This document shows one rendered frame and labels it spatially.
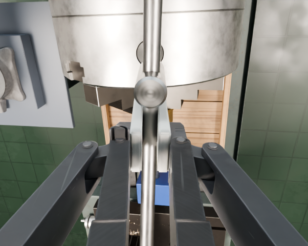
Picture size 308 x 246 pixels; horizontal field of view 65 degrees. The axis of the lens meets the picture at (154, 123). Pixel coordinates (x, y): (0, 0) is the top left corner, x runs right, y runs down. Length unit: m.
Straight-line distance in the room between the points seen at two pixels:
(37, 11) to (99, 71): 0.61
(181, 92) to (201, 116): 0.27
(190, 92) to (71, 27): 0.23
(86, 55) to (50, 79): 0.61
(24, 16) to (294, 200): 2.04
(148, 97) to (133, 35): 0.16
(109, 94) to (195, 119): 0.38
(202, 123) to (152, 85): 0.57
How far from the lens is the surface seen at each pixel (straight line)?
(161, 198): 0.58
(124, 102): 0.42
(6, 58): 0.93
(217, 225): 0.84
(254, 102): 1.69
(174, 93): 0.46
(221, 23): 0.35
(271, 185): 2.05
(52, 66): 0.93
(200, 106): 0.70
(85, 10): 0.33
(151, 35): 0.16
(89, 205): 0.93
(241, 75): 1.05
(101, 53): 0.33
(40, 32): 0.93
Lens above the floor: 1.54
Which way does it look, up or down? 64 degrees down
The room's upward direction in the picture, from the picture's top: 162 degrees counter-clockwise
